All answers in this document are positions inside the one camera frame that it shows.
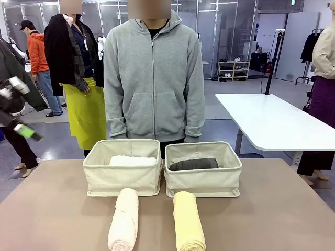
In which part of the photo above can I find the person in yellow skirt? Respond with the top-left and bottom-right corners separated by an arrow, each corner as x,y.
43,0 -> 108,158

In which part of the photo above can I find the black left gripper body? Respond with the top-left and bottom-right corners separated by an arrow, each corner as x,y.
0,88 -> 26,127

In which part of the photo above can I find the person in beige jacket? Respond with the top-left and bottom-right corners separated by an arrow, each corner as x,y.
296,0 -> 335,187

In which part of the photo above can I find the person in grey hoodie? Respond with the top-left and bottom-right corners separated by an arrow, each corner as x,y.
103,0 -> 206,159

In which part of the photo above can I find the person in orange hoodie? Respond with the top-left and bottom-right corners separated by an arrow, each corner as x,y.
18,19 -> 68,118

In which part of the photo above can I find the beige fabric basket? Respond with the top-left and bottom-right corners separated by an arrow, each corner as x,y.
163,141 -> 243,199
82,139 -> 163,198

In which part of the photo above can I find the black hanging garment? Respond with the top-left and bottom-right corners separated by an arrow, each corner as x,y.
300,32 -> 322,64

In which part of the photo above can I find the white side table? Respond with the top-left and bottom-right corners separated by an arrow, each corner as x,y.
215,93 -> 335,173

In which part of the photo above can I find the wooden shoe rack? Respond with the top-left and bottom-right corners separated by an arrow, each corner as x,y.
217,60 -> 251,82

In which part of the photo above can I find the person in dark green jacket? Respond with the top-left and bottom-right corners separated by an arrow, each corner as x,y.
0,36 -> 50,179

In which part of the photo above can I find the black clothes rack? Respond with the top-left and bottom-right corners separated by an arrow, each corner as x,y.
295,28 -> 326,85

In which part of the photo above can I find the dark grey towel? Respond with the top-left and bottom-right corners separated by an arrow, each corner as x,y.
168,157 -> 220,172

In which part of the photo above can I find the black camera stand pole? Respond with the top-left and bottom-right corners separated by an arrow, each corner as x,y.
264,29 -> 286,95

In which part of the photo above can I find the black suitcase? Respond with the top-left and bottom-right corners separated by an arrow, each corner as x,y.
249,52 -> 271,73

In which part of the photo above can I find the pale pink rolled towel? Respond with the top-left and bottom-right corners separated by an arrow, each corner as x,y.
107,187 -> 140,251

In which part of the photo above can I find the pale yellow rolled towel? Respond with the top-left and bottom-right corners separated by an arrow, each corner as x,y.
172,191 -> 207,251

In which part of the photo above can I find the white towel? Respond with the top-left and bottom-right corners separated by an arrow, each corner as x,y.
108,155 -> 158,167

